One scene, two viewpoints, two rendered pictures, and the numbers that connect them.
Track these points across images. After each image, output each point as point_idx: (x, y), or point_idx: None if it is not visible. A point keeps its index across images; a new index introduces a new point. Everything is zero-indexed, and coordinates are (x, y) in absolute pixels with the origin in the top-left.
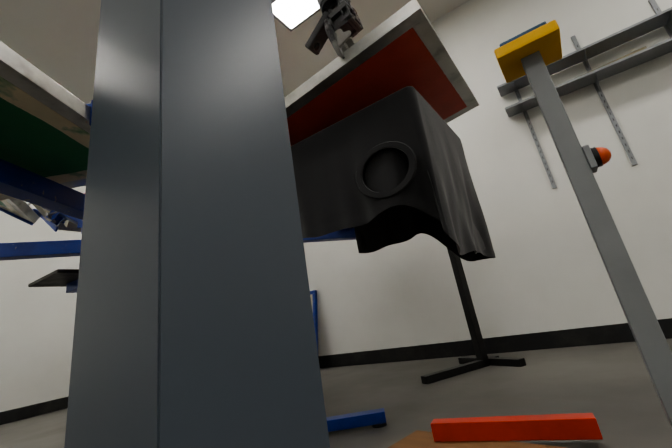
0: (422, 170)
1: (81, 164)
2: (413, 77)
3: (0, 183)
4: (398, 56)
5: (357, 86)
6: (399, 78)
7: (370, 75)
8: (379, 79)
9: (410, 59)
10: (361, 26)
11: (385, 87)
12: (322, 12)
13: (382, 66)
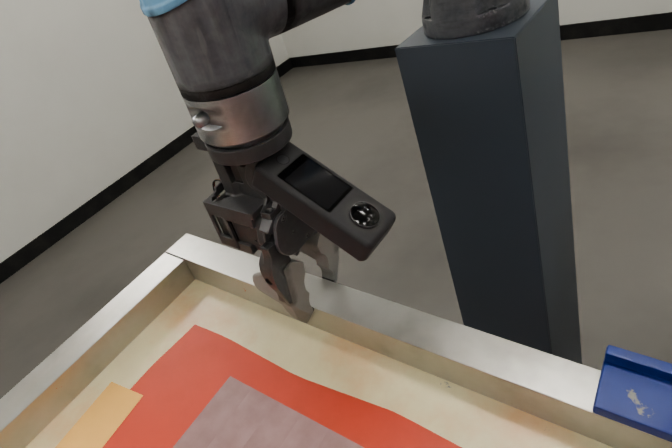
0: None
1: None
2: (118, 433)
3: None
4: (200, 335)
5: (298, 390)
6: (166, 416)
7: (263, 364)
8: (232, 392)
9: (163, 358)
10: (222, 235)
11: (201, 438)
12: (289, 136)
13: (235, 348)
